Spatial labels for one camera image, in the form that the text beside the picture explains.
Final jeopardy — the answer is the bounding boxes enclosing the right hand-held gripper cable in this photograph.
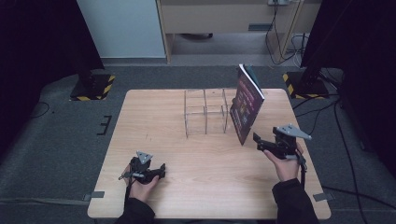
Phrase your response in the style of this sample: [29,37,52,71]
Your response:
[295,152,309,189]

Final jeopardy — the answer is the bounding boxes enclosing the person's right hand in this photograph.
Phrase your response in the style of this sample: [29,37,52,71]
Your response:
[263,142,304,183]

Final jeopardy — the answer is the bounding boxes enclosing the purple magazine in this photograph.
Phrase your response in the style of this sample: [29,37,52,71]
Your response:
[229,63,266,147]

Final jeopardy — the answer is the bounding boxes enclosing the grey tape strip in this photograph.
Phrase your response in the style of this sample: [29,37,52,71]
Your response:
[312,191,335,203]
[82,190,106,202]

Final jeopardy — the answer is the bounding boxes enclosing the hanging black cables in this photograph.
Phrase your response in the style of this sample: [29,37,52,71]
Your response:
[264,0,310,67]

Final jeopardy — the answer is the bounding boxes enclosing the black floor cable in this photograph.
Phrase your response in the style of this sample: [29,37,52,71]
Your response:
[292,92,340,140]
[333,101,363,224]
[30,101,55,119]
[321,185,396,211]

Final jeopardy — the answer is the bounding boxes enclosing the black yellow striped stand base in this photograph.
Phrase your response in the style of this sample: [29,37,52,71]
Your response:
[282,71,331,100]
[69,73,117,102]

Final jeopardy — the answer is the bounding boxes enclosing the hand-held gripper cable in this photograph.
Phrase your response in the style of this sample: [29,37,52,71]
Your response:
[118,174,136,206]
[295,152,309,189]

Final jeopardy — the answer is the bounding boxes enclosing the left hand-held gripper cable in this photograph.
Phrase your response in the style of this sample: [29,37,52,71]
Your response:
[118,174,136,206]

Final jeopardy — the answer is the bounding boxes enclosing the person's left hand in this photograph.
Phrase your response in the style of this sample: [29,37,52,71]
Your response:
[122,164,161,204]

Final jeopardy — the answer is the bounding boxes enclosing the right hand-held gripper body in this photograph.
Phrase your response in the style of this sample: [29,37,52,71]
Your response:
[263,123,313,161]

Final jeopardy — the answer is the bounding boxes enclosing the clear acrylic file rack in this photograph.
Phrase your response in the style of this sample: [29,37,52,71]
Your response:
[183,88,241,139]

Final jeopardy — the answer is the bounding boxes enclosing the dark curtain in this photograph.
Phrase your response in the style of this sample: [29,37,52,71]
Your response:
[299,0,396,171]
[0,0,106,162]

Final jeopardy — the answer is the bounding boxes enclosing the white panel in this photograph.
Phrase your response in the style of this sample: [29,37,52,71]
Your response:
[76,0,167,60]

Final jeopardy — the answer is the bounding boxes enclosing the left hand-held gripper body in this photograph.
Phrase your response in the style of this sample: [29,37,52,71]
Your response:
[119,150,156,186]

